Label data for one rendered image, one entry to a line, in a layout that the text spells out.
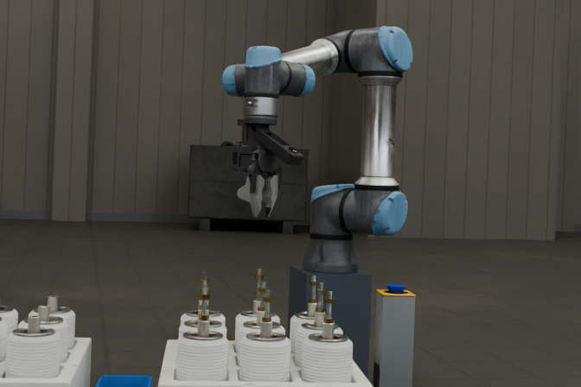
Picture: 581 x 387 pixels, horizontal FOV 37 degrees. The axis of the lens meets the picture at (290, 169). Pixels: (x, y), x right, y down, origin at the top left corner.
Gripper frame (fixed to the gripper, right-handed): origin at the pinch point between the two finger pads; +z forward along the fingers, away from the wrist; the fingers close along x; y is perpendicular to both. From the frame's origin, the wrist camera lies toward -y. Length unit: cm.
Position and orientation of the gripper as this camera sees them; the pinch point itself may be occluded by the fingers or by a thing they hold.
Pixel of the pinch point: (264, 211)
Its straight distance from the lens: 185.9
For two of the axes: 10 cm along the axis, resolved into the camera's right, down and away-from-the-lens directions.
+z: -0.4, 10.0, 0.0
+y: -7.9, -0.3, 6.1
